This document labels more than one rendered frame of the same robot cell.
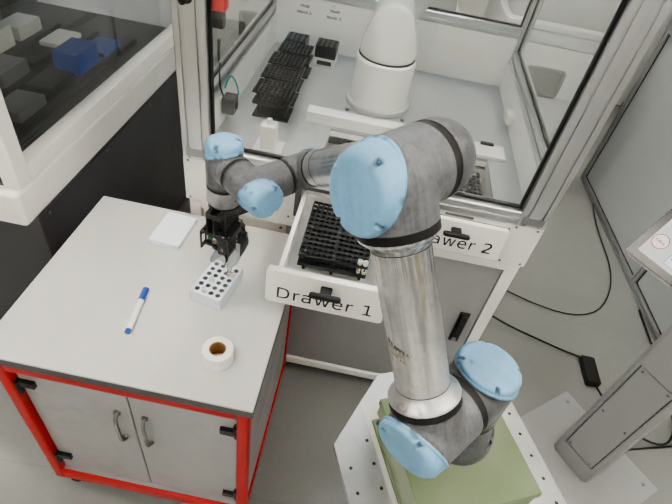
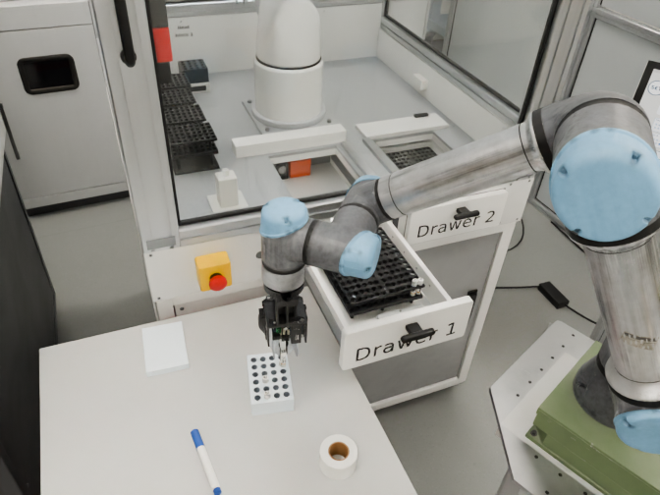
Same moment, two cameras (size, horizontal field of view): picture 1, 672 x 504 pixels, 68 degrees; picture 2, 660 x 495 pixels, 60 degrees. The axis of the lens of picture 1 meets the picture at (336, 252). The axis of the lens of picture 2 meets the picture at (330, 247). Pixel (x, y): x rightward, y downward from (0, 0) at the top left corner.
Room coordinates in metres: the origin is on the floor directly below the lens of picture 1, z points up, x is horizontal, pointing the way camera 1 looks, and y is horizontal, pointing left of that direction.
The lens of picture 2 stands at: (0.14, 0.50, 1.74)
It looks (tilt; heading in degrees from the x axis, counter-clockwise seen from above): 39 degrees down; 335
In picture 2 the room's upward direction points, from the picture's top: 4 degrees clockwise
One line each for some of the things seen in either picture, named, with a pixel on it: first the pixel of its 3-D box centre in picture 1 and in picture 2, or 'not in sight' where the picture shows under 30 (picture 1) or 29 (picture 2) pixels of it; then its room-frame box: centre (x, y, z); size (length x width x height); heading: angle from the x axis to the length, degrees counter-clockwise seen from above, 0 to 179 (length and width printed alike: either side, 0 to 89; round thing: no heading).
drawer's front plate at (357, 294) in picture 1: (325, 294); (407, 332); (0.79, 0.00, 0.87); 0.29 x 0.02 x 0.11; 89
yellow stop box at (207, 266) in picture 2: not in sight; (213, 272); (1.10, 0.33, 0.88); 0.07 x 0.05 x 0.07; 89
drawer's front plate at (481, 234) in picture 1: (452, 234); (456, 216); (1.11, -0.32, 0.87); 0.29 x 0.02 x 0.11; 89
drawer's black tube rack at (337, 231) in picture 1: (337, 241); (365, 272); (0.99, 0.00, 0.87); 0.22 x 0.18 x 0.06; 179
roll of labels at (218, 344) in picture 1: (217, 353); (338, 457); (0.64, 0.22, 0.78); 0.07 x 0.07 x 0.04
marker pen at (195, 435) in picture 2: (137, 309); (205, 461); (0.72, 0.45, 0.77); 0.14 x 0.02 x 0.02; 5
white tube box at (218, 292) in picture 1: (217, 284); (269, 382); (0.84, 0.28, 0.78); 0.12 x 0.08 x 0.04; 168
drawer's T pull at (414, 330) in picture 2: (325, 294); (414, 331); (0.77, 0.00, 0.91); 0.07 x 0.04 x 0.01; 89
